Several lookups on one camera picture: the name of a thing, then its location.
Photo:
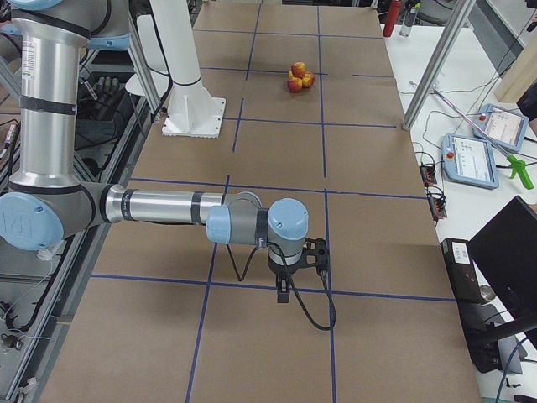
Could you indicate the green handled reacher grabber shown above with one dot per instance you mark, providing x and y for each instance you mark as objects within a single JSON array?
[{"x": 517, "y": 166}]

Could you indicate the clear water bottle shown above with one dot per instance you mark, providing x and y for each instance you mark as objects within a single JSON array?
[{"x": 411, "y": 9}]

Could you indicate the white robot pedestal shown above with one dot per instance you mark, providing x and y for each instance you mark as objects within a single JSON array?
[{"x": 191, "y": 111}]

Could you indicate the red water bottle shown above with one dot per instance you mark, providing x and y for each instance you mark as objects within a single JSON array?
[{"x": 392, "y": 18}]

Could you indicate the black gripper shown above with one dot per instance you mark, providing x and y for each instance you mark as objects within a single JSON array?
[{"x": 282, "y": 269}]

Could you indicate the lower orange black adapter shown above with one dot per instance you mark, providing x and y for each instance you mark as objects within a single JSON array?
[{"x": 437, "y": 202}]

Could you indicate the black computer box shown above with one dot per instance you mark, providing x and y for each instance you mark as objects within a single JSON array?
[{"x": 490, "y": 339}]

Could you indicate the teach pendant tablet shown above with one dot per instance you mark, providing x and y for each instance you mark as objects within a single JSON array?
[
  {"x": 468, "y": 160},
  {"x": 506, "y": 127}
]

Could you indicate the lone red yellow apple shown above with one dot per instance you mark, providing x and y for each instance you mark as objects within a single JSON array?
[{"x": 298, "y": 69}]

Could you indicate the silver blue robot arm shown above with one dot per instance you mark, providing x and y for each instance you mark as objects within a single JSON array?
[{"x": 46, "y": 203}]

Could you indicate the far teach pendant tablet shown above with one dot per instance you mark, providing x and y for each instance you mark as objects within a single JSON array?
[{"x": 506, "y": 127}]

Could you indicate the aluminium frame post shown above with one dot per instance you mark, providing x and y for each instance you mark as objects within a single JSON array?
[{"x": 437, "y": 60}]

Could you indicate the red yellow apple right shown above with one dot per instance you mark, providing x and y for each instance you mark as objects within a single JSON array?
[{"x": 308, "y": 80}]

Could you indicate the near teach pendant tablet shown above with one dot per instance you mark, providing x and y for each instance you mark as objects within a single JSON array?
[{"x": 468, "y": 160}]

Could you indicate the red yellow apple front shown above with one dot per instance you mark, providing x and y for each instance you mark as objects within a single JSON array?
[{"x": 294, "y": 84}]

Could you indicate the black monitor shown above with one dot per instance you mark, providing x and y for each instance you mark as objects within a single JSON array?
[{"x": 504, "y": 250}]

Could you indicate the upper orange black adapter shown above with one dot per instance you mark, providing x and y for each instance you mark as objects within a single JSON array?
[{"x": 427, "y": 169}]

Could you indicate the orange black adapter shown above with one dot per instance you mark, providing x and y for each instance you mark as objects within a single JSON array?
[
  {"x": 427, "y": 169},
  {"x": 437, "y": 202}
]

